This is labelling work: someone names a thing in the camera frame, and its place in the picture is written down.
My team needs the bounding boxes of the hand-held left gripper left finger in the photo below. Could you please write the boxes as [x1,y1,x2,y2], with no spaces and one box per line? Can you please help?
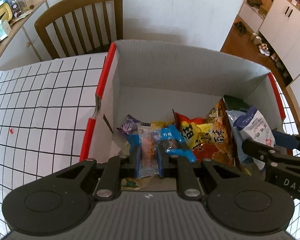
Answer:
[41,135,142,201]

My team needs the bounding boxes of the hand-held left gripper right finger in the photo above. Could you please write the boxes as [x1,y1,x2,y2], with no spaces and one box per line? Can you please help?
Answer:
[159,142,256,201]

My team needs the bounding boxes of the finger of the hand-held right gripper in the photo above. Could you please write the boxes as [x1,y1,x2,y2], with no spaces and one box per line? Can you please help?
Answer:
[272,129,300,156]
[241,138,278,161]

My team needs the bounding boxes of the clear packet with orange snack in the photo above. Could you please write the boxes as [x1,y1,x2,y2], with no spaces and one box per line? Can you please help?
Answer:
[137,123,163,180]

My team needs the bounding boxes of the blue snack packet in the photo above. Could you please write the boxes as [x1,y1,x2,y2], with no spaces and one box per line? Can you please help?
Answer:
[161,124,197,162]

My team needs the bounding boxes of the cream white snack packet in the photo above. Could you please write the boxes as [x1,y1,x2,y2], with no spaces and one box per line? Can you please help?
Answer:
[121,177,151,191]

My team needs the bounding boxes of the purple candy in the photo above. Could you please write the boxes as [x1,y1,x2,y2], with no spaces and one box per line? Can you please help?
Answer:
[116,115,141,136]

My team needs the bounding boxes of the yellow candy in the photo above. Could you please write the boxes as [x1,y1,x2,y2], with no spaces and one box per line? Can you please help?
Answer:
[151,121,175,128]

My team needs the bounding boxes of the orange-brown snack packet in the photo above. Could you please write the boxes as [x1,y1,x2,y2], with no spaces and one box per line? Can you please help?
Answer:
[206,100,237,167]

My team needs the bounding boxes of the red and yellow chips bag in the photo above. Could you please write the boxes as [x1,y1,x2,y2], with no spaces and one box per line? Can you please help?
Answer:
[173,109,217,161]

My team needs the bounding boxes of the dark green snack packet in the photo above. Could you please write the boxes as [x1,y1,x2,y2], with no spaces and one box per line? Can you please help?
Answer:
[223,95,251,112]

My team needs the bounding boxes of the red cardboard box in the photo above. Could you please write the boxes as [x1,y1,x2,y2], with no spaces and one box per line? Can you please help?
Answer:
[79,39,286,180]

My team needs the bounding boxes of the pair of pale shoes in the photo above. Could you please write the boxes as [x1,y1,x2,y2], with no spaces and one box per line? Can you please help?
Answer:
[251,33,270,56]

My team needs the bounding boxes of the wooden slat-back chair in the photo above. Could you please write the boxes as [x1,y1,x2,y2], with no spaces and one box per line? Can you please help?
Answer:
[34,0,124,61]

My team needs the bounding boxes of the wooden-top side cabinet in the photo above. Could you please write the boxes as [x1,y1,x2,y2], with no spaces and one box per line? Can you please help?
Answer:
[0,0,49,73]

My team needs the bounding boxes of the yellow box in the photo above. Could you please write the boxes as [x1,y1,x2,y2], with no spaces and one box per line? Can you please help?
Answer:
[0,2,13,23]

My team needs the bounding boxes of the white wall cabinet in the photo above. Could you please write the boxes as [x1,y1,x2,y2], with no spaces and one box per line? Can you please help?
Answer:
[238,0,300,120]

